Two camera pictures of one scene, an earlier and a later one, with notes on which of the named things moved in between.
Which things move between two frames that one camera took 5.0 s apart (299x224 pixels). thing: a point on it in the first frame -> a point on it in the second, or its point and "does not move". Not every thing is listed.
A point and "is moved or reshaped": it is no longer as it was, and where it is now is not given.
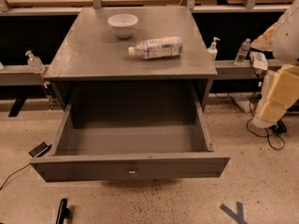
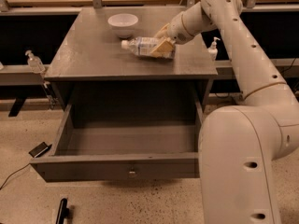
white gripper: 287,42 -> 177,30
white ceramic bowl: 123,24 does not move
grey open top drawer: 126,141 does not move
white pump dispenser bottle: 212,51 does not move
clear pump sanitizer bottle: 35,63 does not move
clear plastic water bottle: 157,48 is moved or reshaped
